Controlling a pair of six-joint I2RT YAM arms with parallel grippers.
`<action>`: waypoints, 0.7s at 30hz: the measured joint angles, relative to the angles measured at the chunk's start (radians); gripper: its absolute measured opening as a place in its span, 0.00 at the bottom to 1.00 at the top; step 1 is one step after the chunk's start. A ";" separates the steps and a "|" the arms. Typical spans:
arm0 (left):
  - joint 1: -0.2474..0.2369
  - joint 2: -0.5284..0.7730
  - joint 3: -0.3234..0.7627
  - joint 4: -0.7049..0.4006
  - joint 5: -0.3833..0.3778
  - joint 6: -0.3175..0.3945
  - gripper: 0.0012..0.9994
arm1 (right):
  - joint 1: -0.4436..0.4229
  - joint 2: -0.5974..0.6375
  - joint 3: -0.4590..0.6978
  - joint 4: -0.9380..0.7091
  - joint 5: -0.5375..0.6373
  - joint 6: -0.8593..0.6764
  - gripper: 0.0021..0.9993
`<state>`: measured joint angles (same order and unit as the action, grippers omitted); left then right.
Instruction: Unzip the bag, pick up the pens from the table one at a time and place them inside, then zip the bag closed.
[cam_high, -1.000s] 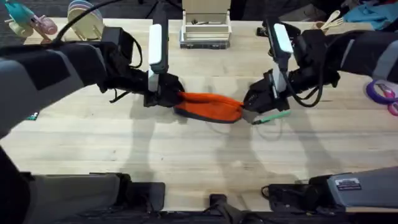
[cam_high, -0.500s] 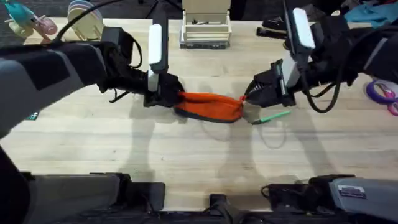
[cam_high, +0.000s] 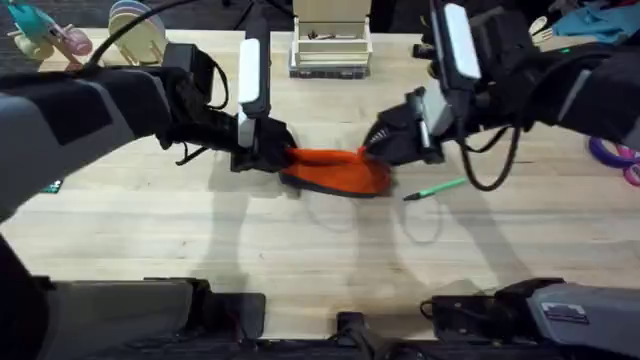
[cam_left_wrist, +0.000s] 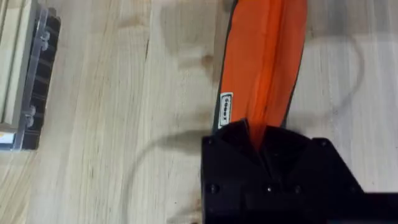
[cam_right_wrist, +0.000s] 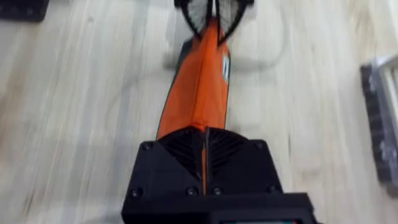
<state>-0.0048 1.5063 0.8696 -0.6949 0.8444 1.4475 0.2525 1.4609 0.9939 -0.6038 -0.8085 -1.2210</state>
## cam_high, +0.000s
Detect green pen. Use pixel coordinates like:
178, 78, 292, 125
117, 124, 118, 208
402, 176, 469, 202

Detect wooden cutlery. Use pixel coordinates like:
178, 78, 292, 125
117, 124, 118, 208
527, 14, 555, 46

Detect plates in wooden peg rack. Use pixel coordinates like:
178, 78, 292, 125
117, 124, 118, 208
102, 0, 169, 68

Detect cream open box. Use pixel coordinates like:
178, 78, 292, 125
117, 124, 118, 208
288, 0, 374, 81

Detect orange soft zip bag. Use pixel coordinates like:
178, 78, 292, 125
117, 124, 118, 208
278, 145, 394, 199

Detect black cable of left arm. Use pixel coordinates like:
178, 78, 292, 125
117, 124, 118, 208
85, 0, 231, 111

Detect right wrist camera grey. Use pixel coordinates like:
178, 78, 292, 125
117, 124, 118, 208
405, 85, 455, 150

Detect black rail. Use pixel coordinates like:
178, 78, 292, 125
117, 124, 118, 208
139, 310, 640, 360

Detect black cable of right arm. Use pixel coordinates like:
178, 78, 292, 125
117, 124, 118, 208
455, 123, 522, 193

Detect purple and pink rings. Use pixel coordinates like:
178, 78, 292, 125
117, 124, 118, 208
587, 134, 640, 188

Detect wrist upright plate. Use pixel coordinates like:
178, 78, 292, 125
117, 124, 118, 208
236, 18, 272, 149
428, 0, 484, 137

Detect teal and pink cup stand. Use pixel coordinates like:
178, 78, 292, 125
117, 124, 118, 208
3, 0, 94, 65

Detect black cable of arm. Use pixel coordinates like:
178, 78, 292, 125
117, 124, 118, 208
455, 123, 522, 193
85, 0, 231, 111

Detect blue cloth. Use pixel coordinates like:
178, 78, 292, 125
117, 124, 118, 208
551, 0, 640, 45

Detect left wrist upright plate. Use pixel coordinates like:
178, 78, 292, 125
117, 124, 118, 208
236, 18, 272, 149

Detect right wrist upright plate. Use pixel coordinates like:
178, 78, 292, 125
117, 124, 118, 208
428, 0, 484, 137

